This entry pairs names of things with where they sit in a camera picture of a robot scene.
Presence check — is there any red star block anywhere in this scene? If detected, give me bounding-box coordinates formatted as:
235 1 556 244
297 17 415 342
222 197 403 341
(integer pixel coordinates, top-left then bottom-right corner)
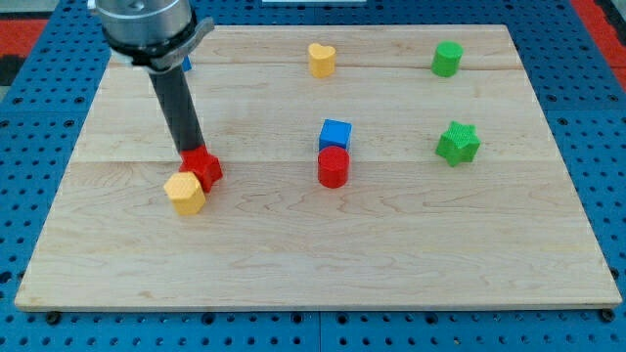
179 145 223 193

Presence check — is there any small blue block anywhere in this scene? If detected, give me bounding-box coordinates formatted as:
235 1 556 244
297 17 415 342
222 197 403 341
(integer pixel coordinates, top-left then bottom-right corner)
182 57 193 72

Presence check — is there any green star block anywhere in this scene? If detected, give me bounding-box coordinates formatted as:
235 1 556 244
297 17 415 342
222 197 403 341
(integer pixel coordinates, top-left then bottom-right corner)
435 120 481 167

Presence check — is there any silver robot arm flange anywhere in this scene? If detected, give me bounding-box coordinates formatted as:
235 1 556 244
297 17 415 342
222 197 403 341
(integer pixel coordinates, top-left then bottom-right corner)
87 0 214 73

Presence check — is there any blue cube block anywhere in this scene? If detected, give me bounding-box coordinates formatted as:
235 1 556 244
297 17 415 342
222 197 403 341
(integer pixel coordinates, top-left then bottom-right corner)
319 119 352 151

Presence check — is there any yellow heart block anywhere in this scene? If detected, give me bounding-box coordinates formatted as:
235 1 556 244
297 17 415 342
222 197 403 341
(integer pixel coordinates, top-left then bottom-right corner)
307 43 336 78

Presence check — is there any red cylinder block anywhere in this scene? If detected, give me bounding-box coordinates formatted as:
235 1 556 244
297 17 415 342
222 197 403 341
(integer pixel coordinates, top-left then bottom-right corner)
318 146 350 189

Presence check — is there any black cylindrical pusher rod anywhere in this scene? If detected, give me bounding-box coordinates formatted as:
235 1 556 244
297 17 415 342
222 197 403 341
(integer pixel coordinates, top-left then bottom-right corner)
149 66 204 154

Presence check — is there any yellow hexagon block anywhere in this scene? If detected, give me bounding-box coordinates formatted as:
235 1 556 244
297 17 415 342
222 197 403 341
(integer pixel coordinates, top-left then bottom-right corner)
163 172 206 216

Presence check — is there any light wooden board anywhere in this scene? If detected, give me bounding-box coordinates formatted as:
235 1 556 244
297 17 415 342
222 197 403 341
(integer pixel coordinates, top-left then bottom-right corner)
15 24 622 312

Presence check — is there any green cylinder block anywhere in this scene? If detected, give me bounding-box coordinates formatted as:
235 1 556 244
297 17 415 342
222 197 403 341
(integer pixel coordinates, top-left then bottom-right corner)
431 41 464 77

